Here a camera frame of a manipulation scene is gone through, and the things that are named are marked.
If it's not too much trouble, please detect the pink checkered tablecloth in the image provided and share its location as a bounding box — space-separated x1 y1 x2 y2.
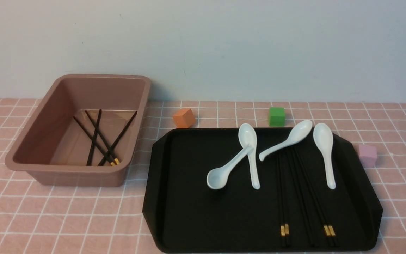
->
0 98 406 254

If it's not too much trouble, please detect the white ceramic spoon upright left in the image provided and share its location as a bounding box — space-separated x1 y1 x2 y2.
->
238 123 260 190

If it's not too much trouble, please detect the white ceramic spoon right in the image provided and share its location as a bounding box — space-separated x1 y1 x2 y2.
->
313 123 336 190

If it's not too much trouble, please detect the black plastic tray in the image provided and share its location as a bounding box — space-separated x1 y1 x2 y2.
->
142 128 383 253

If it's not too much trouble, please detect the pink cube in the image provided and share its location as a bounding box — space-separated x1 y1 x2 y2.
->
358 144 378 168

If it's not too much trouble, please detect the black chopstick on tray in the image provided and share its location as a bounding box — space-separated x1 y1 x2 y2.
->
286 149 315 247

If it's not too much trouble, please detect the white ceramic spoon middle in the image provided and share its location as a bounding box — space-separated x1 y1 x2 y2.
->
258 120 313 161

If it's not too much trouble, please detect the orange cube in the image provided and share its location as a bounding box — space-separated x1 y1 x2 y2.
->
172 108 196 128

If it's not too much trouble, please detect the black gold-banded chopstick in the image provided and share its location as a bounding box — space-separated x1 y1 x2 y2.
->
277 154 287 248
280 151 290 248
290 147 333 247
294 146 338 247

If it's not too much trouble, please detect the black chopstick in bin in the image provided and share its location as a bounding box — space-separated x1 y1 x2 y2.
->
73 116 118 166
98 111 137 166
86 109 102 166
85 109 120 166

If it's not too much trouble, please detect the white ceramic spoon lower left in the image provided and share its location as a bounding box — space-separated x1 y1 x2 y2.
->
206 146 253 190

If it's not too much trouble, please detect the brown plastic bin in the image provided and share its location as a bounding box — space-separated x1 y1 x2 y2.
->
5 74 152 187

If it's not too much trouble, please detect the green cube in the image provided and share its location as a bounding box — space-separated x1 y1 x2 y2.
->
268 107 286 127

